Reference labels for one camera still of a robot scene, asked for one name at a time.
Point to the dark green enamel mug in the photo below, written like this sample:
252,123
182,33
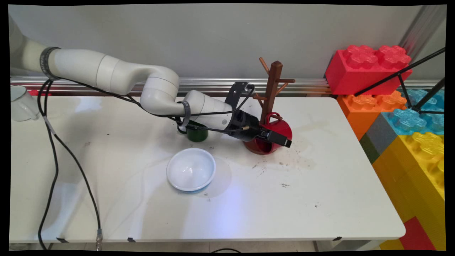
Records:
197,135

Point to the aluminium wall rail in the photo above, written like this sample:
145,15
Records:
302,85

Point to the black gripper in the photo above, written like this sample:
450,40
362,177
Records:
247,127

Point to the white ceramic mug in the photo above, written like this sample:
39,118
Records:
22,105

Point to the small red object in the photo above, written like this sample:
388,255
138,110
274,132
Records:
44,93

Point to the black tripod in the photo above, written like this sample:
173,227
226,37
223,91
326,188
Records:
403,85

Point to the small red toy brick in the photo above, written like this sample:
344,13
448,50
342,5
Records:
417,234

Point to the giant translucent blue toy brick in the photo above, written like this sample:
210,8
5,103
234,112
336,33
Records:
408,121

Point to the red speckled mug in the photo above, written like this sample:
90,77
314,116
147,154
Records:
280,128

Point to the brown wooden mug tree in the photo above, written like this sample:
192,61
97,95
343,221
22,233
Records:
275,81

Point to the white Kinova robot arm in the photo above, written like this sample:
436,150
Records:
117,74

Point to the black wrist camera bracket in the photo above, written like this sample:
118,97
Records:
235,93

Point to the giant orange toy brick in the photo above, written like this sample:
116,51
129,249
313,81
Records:
362,106

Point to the slanted aluminium profile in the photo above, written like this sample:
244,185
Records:
423,30

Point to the giant red toy brick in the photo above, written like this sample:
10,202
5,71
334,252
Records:
362,71

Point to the giant yellow toy brick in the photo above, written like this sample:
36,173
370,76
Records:
416,170

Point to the small silver wrist camera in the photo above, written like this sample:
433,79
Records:
250,86

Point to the giant dark green toy brick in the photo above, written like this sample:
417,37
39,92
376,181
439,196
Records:
369,149

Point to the white bowl with blue base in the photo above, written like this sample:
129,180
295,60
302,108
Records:
191,170

